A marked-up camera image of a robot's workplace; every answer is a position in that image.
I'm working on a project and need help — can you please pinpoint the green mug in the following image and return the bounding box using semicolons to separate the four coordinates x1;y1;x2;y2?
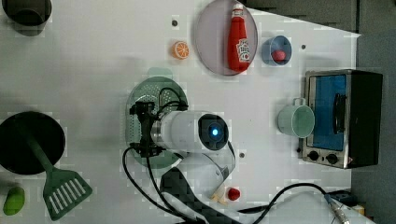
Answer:
277;98;315;138

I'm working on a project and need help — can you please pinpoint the silver toaster oven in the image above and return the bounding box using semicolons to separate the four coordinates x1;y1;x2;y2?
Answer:
301;69;383;169

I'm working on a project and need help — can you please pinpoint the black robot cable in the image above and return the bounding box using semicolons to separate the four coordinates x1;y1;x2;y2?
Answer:
121;87;353;224

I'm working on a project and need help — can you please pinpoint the red ketchup bottle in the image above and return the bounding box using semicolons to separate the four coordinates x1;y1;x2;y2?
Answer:
227;4;250;73

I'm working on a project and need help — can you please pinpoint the green slotted spatula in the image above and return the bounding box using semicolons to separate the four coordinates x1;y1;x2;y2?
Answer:
15;121;92;221

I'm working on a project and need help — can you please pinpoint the grey round plate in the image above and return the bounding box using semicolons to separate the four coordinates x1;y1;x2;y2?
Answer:
194;0;259;76

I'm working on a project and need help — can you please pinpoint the small red fruit toy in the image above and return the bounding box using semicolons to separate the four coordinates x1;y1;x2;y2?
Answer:
227;188;241;201

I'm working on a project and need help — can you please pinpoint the blue bowl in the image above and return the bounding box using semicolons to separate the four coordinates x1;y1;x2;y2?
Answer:
262;35;292;66

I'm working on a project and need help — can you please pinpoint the peeled banana toy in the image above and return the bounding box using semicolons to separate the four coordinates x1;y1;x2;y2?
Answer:
210;189;228;205

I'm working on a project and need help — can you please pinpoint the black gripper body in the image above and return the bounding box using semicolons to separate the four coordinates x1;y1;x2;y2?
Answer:
130;102;163;158

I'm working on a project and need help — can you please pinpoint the green pepper toy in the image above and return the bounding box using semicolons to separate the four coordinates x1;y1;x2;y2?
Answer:
3;187;25;216

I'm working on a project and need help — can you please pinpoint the green oval strainer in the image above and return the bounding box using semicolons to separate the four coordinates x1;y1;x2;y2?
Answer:
124;66;190;171

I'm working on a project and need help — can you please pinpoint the orange slice toy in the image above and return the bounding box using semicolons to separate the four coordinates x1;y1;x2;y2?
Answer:
171;41;190;60

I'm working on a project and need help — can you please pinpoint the small red ball in bowl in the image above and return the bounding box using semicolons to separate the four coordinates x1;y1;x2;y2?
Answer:
272;50;286;62

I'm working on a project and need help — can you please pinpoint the black frying pan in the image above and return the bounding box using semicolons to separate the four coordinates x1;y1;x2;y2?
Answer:
0;111;66;175

